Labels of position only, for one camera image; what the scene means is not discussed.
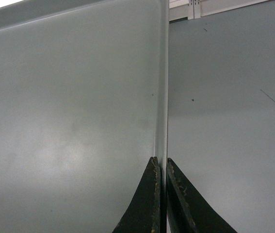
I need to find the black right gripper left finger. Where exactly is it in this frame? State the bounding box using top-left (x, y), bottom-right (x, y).
top-left (113, 157), bottom-right (161, 233)

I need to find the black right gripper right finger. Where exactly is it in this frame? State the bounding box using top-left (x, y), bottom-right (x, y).
top-left (166, 158), bottom-right (236, 233)

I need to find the grey rectangular serving tray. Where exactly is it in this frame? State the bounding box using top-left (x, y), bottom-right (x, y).
top-left (0, 0), bottom-right (169, 233)

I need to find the white metal shelf unit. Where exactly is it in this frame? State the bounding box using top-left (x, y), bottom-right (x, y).
top-left (169, 0), bottom-right (266, 22)

